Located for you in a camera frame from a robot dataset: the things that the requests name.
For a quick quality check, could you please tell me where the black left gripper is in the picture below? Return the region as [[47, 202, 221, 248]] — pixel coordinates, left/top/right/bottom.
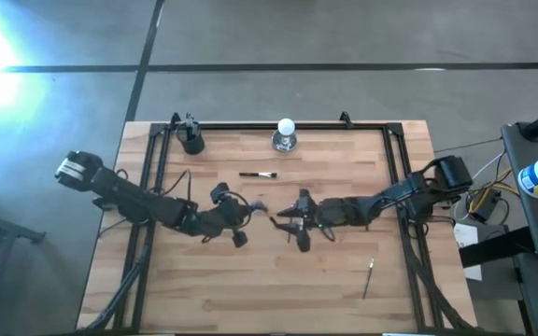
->
[[201, 182, 266, 248]]

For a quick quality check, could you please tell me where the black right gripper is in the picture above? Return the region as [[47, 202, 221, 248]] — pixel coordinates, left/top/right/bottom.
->
[[270, 189, 329, 253]]

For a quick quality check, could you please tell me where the white bulb on silver base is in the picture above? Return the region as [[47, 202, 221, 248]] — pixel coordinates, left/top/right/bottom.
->
[[271, 118, 298, 153]]

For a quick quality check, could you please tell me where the black cylindrical cup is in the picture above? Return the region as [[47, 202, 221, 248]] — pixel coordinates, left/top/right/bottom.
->
[[176, 121, 206, 156]]

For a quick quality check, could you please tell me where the white paper sheet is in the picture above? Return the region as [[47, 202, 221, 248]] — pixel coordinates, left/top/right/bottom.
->
[[453, 222, 480, 251]]

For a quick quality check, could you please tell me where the black power box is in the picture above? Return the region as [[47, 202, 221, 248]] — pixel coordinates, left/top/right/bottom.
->
[[472, 189, 503, 224]]

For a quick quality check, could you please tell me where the black flat bar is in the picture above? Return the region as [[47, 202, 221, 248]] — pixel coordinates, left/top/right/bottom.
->
[[459, 227, 535, 269]]

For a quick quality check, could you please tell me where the dark stand with legs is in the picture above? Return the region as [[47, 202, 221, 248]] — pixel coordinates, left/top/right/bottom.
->
[[0, 212, 47, 246]]

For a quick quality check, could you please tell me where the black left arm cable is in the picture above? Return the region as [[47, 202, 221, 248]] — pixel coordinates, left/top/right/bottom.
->
[[221, 190, 254, 221]]

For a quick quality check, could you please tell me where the black metal table frame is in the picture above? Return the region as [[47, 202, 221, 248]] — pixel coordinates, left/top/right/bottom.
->
[[77, 119, 474, 335]]

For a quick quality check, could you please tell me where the black cable bundle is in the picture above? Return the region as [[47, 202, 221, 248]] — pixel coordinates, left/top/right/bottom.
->
[[402, 223, 466, 330], [84, 242, 153, 330]]

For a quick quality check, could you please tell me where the thin black cable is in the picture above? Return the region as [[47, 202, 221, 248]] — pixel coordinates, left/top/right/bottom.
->
[[433, 136, 504, 154]]

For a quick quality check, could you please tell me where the white cable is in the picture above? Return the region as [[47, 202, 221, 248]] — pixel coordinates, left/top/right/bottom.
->
[[469, 149, 508, 188]]

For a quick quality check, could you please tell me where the yellow cable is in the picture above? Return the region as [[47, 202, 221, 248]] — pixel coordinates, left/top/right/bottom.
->
[[468, 167, 520, 214]]

